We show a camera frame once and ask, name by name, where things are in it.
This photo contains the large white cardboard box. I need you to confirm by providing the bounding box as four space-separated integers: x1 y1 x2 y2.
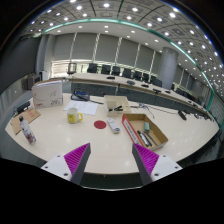
31 79 64 110

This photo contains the group of round ceiling lights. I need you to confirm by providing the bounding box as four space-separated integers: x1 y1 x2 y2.
29 0 224 88

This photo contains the black clip tool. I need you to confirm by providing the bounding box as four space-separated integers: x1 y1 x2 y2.
108 105 124 112

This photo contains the brown cardboard box red-edged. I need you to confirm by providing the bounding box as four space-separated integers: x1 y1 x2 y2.
121 113 169 152

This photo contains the beige divided organizer box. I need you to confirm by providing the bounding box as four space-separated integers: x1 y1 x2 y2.
103 95 132 118

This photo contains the clear bottle with black cap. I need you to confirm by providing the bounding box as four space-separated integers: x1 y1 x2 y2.
18 115 37 145

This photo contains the row of black office chairs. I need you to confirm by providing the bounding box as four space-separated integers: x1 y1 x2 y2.
86 62 164 88

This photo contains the black marker pen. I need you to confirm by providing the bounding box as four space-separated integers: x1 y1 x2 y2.
136 129 153 148
145 132 158 147

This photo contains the white remote control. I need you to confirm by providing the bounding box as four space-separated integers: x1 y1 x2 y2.
106 117 121 135

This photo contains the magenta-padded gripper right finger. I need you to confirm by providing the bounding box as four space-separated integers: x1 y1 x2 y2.
131 143 183 186

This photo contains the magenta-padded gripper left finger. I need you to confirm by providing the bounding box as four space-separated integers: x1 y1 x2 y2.
40 142 92 186

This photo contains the grey tangled cable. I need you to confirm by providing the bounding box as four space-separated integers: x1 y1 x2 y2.
138 102 156 119

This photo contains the teal eraser block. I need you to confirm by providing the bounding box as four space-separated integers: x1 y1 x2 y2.
143 121 151 134

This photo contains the black table microphone unit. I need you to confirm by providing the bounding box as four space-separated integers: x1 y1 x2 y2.
177 109 188 121

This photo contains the grey boxy monitor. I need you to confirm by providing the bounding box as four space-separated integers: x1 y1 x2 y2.
26 73 42 90

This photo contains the white mug with yellow print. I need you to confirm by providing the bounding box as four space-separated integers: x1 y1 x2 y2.
66 107 84 125

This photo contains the brown paper envelope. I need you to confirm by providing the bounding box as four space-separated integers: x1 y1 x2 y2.
9 108 42 136

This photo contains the flat round red coaster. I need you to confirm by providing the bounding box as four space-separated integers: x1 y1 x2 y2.
93 119 108 130

